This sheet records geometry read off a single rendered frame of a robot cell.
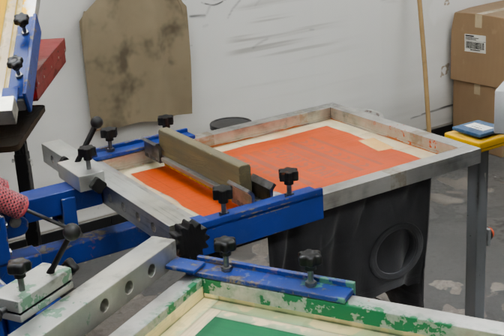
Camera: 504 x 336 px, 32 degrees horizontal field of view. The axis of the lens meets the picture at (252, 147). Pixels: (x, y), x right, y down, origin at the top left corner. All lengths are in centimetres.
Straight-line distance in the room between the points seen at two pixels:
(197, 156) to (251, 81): 249
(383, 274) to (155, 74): 219
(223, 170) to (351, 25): 296
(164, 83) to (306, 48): 87
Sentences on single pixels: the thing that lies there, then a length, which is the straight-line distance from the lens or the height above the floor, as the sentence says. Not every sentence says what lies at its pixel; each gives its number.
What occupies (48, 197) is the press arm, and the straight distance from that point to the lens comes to 189.
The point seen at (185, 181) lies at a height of 96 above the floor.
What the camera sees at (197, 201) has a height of 96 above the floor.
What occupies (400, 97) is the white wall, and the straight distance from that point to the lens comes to 516.
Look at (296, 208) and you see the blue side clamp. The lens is 186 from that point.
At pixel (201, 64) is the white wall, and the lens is 435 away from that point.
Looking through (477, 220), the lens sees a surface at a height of 71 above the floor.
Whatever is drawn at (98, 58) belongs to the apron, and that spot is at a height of 88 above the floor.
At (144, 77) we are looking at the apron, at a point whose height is 75.
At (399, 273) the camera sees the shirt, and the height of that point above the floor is 70.
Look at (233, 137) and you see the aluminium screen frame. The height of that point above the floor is 97.
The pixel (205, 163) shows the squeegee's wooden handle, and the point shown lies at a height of 103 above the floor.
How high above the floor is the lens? 167
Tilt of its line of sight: 18 degrees down
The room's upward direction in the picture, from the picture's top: 3 degrees counter-clockwise
